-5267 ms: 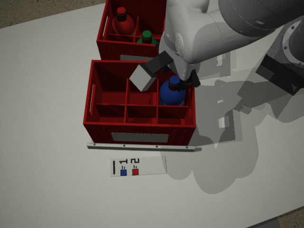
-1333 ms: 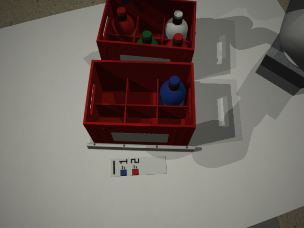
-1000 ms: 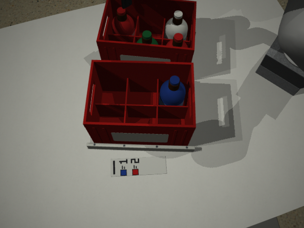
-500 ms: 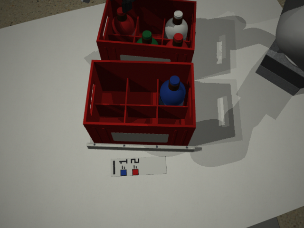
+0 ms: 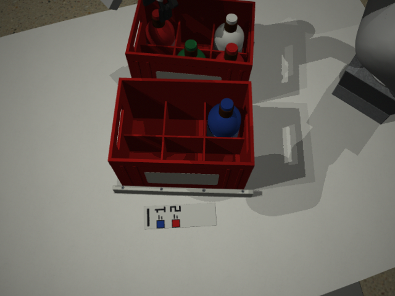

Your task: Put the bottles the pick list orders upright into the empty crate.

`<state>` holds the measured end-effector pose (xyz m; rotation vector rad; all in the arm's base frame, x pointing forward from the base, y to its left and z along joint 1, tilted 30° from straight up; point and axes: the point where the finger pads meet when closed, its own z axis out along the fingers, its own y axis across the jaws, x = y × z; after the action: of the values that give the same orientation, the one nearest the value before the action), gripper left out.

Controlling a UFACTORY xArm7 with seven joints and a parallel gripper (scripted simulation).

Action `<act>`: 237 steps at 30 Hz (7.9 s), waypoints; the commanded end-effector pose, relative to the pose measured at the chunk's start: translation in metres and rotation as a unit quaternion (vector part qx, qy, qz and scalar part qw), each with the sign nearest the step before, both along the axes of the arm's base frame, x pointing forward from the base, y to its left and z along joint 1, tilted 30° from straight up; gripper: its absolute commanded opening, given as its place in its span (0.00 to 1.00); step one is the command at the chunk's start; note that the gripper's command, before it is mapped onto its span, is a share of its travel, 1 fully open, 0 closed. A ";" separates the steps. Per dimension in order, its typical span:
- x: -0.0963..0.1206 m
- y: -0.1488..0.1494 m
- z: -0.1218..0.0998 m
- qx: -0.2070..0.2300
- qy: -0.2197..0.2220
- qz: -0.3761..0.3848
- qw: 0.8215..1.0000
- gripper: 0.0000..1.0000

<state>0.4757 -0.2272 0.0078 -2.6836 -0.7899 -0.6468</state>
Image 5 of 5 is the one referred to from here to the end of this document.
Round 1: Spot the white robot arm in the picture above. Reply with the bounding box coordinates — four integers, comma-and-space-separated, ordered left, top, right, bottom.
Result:
101, 0, 395, 93

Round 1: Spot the green bottle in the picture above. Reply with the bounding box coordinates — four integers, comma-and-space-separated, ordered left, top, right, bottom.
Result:
178, 39, 206, 58

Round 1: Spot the white paper pick list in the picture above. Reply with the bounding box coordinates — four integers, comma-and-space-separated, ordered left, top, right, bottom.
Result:
144, 203, 217, 229

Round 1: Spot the red crate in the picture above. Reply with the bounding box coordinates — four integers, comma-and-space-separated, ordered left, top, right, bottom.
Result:
125, 0, 254, 81
108, 78, 254, 189

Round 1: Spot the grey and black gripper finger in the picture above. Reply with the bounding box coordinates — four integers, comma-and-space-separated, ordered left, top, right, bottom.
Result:
158, 0, 178, 23
143, 0, 156, 6

